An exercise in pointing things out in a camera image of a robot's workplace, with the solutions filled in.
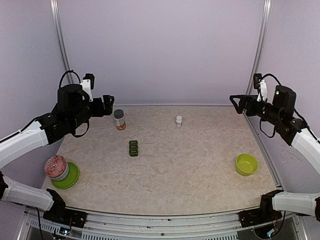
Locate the front aluminium rail base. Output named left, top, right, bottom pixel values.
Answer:
left=17, top=207, right=308, bottom=240

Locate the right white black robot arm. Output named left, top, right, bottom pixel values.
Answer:
left=229, top=73, right=320, bottom=227

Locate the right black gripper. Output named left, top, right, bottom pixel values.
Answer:
left=230, top=94, right=284, bottom=125

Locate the green plate left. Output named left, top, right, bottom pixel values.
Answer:
left=51, top=162, right=80, bottom=190

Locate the orange pill bottle grey cap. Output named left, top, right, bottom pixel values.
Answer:
left=113, top=109, right=126, bottom=130

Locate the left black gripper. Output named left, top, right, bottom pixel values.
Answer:
left=69, top=94, right=115, bottom=130

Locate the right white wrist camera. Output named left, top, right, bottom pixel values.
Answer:
left=253, top=73, right=268, bottom=102

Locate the left aluminium frame post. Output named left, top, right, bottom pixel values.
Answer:
left=50, top=0, right=70, bottom=71

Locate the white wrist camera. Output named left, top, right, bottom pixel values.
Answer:
left=80, top=73, right=95, bottom=102
left=253, top=73, right=268, bottom=102

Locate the green bowl right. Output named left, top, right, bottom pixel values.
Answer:
left=235, top=153, right=259, bottom=176

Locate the red patterned round tin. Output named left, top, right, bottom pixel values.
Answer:
left=44, top=155, right=69, bottom=182

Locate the green weekly pill organizer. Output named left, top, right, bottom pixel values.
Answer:
left=129, top=140, right=139, bottom=157

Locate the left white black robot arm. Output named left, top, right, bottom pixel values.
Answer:
left=0, top=73, right=115, bottom=223

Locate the right aluminium frame post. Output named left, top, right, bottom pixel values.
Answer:
left=246, top=0, right=272, bottom=95

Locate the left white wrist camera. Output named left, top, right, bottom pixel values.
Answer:
left=80, top=73, right=95, bottom=102

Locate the aluminium frame post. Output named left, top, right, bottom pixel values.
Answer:
left=246, top=0, right=272, bottom=95
left=50, top=0, right=70, bottom=71

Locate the small white pill bottle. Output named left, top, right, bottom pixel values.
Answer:
left=175, top=115, right=183, bottom=127

